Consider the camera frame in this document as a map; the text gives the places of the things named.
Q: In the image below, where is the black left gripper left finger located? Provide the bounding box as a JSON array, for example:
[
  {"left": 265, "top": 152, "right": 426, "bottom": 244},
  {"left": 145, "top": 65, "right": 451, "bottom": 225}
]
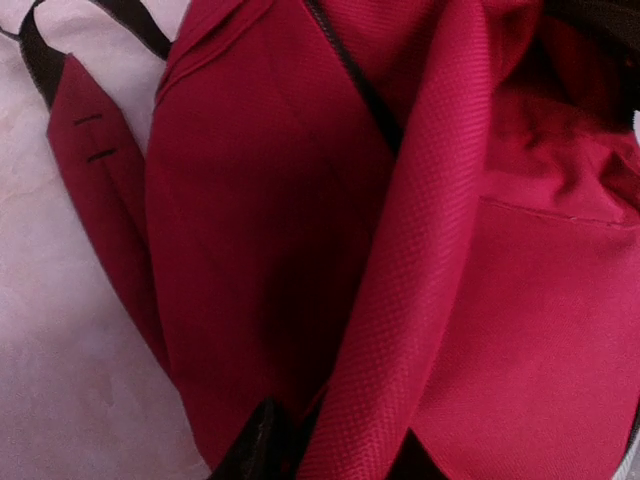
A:
[{"left": 208, "top": 398, "right": 292, "bottom": 480}]

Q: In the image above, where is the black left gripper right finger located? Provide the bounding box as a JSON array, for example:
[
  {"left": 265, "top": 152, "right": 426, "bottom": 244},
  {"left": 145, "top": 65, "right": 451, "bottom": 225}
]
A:
[{"left": 387, "top": 430, "right": 447, "bottom": 480}]

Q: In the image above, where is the dark red student backpack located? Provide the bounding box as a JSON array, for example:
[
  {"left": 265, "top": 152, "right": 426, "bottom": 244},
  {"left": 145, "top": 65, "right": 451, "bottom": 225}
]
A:
[{"left": 14, "top": 1, "right": 639, "bottom": 479}]

